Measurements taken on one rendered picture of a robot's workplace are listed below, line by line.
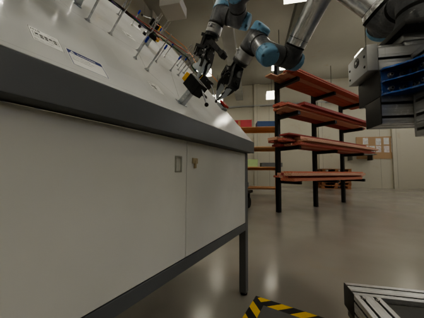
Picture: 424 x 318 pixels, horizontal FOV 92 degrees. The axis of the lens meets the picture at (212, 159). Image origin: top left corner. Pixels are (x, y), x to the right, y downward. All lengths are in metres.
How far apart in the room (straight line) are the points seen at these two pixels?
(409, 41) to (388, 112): 0.24
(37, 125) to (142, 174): 0.24
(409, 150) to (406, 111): 11.55
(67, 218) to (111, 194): 0.10
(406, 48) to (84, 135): 0.97
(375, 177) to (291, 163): 3.60
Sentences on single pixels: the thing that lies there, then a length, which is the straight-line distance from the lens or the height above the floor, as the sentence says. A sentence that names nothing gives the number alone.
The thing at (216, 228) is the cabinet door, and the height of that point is 0.45.
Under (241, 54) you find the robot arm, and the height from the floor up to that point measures 1.18.
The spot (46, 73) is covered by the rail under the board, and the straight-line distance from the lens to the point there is 0.44.
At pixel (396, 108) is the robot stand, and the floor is 0.89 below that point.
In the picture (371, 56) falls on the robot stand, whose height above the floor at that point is 1.07.
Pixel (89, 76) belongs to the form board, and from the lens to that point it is 0.50.
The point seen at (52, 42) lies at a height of 0.94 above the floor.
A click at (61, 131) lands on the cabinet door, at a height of 0.76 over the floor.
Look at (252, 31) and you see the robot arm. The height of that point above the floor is 1.24.
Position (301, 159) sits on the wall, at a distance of 10.69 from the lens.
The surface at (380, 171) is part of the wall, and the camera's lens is 11.81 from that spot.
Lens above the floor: 0.69
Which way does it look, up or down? 4 degrees up
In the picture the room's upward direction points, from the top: straight up
